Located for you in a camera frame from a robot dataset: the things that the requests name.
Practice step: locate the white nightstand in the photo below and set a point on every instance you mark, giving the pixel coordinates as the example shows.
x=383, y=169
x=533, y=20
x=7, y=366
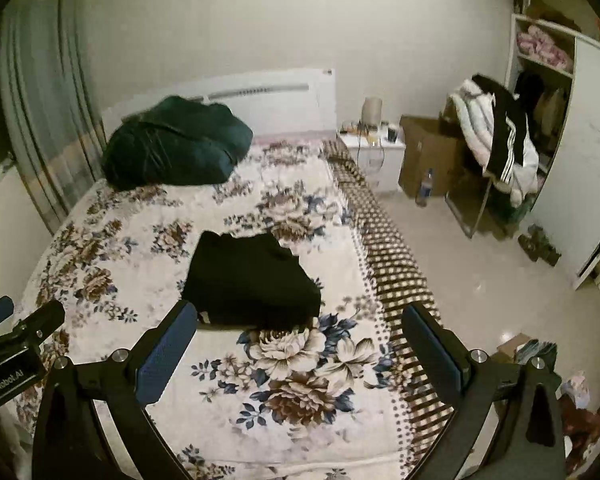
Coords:
x=387, y=165

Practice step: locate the pink folded cloth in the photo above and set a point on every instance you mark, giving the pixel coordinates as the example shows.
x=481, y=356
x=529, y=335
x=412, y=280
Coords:
x=542, y=45

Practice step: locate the white bed headboard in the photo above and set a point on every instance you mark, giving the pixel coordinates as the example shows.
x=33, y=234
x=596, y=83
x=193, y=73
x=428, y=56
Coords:
x=285, y=105

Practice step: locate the pink plastic bag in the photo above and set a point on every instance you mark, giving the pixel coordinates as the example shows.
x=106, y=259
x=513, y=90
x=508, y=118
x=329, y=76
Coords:
x=576, y=390

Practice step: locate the hanging clothes in wardrobe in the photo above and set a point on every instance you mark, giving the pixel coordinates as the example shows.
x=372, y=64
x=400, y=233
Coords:
x=542, y=97

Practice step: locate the black clothes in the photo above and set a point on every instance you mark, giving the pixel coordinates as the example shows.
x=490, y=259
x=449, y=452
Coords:
x=250, y=280

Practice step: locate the small cardboard box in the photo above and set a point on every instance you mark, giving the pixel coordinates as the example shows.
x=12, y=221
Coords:
x=512, y=347

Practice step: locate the white wardrobe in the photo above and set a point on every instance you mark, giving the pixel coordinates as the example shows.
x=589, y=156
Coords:
x=585, y=160

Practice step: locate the dark cup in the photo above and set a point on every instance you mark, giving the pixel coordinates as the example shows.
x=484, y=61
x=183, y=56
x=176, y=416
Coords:
x=392, y=133

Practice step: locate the red-brown cloth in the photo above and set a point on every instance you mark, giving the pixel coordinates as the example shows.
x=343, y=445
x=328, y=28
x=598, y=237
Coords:
x=582, y=422

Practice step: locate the large cardboard box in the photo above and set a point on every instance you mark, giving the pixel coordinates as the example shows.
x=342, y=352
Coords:
x=430, y=155

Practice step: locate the beige table lamp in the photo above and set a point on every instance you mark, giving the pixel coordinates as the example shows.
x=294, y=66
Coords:
x=372, y=110

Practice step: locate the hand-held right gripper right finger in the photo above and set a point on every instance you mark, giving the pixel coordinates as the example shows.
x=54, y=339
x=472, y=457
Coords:
x=435, y=355

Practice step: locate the grey curtain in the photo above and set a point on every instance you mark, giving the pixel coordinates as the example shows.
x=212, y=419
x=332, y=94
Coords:
x=40, y=110

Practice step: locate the metal chair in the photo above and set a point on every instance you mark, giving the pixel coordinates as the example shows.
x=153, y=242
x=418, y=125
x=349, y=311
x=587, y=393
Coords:
x=472, y=210

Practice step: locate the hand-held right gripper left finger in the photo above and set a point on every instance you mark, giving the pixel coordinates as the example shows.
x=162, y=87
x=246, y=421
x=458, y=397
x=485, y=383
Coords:
x=165, y=350

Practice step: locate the floral bed blanket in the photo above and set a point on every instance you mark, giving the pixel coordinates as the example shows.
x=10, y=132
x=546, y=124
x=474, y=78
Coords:
x=145, y=260

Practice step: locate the dark green duvet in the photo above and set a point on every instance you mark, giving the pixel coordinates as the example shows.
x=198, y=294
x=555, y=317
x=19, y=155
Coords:
x=175, y=145

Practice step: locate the black jacket with white stripes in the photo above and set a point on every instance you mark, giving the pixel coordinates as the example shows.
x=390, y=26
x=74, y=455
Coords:
x=502, y=130

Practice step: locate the clothes pile on chair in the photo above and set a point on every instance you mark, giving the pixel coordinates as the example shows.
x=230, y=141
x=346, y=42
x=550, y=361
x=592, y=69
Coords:
x=472, y=120

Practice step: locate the plastic bottle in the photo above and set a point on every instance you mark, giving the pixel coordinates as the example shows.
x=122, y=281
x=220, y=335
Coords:
x=425, y=190

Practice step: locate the dark shoes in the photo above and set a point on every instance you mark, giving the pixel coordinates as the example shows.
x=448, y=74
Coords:
x=540, y=245

